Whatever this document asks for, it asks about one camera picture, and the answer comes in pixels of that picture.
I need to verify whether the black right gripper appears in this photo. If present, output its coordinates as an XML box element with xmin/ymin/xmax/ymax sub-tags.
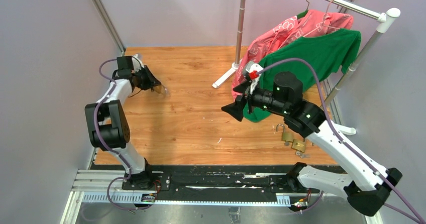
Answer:
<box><xmin>221</xmin><ymin>79</ymin><xmax>289</xmax><ymax>122</ymax></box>

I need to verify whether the large brass padlock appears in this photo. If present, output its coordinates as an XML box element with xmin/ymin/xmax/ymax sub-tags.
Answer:
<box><xmin>151</xmin><ymin>84</ymin><xmax>169</xmax><ymax>97</ymax></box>

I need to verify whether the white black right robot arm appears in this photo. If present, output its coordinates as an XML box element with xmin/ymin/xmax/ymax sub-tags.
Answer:
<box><xmin>222</xmin><ymin>72</ymin><xmax>402</xmax><ymax>216</ymax></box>

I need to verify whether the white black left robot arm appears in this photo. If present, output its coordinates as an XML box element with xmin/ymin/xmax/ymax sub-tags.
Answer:
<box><xmin>84</xmin><ymin>54</ymin><xmax>167</xmax><ymax>190</ymax></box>

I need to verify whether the small brass padlock with key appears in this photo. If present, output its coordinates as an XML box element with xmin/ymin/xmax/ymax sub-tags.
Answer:
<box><xmin>291</xmin><ymin>139</ymin><xmax>310</xmax><ymax>158</ymax></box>

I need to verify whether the small brass padlock open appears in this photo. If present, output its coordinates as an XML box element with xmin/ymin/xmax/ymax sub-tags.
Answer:
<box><xmin>276</xmin><ymin>124</ymin><xmax>294</xmax><ymax>146</ymax></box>

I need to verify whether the green t-shirt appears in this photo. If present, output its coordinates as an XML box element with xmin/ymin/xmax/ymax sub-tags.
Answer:
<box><xmin>242</xmin><ymin>29</ymin><xmax>362</xmax><ymax>124</ymax></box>

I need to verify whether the pink printed shirt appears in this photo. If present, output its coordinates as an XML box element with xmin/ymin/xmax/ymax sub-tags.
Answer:
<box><xmin>232</xmin><ymin>10</ymin><xmax>354</xmax><ymax>88</ymax></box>

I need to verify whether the metal clothes rack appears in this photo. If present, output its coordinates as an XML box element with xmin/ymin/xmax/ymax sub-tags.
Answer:
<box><xmin>211</xmin><ymin>0</ymin><xmax>401</xmax><ymax>136</ymax></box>

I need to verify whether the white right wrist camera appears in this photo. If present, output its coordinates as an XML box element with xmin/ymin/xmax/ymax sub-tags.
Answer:
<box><xmin>244</xmin><ymin>61</ymin><xmax>264</xmax><ymax>94</ymax></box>

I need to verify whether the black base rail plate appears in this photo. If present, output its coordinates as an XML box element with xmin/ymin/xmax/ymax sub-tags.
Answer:
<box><xmin>121</xmin><ymin>164</ymin><xmax>334</xmax><ymax>203</ymax></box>

